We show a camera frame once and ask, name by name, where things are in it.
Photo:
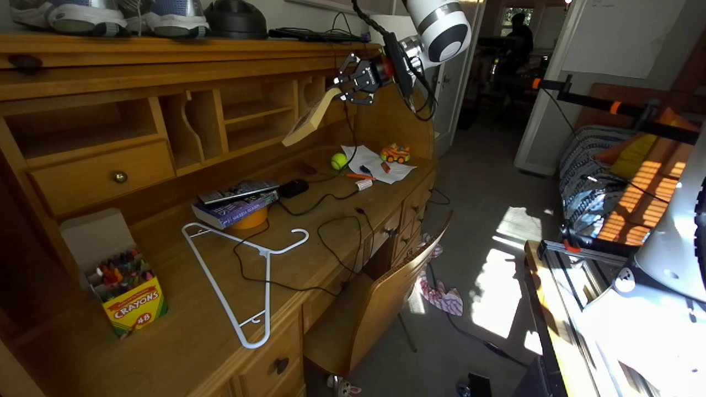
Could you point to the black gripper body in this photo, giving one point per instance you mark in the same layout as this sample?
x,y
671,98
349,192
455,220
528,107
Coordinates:
x,y
360,80

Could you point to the white book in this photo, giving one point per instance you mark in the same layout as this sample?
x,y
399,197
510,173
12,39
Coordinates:
x,y
310,122

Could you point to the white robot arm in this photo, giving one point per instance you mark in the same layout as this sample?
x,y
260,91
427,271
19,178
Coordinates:
x,y
442,32

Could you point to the black keyboard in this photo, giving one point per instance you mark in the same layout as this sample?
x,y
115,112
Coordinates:
x,y
315,36

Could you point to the white paper sheet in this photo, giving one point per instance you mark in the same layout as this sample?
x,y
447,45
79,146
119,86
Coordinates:
x,y
360,154

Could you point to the orange toy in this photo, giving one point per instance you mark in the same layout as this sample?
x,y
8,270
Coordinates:
x,y
395,153

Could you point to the yellow tennis ball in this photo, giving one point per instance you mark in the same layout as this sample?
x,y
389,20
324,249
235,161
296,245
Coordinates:
x,y
339,161

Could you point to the black computer mouse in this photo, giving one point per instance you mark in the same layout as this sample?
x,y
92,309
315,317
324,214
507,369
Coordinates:
x,y
292,187

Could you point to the grey remote control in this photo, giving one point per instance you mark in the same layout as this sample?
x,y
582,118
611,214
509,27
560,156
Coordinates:
x,y
236,192

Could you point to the grey blue sneaker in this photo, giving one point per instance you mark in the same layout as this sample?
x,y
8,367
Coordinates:
x,y
167,19

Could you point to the wooden roll-top desk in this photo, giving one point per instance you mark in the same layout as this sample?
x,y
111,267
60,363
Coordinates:
x,y
144,126

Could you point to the crayon box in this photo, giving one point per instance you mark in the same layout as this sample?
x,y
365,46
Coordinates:
x,y
113,270

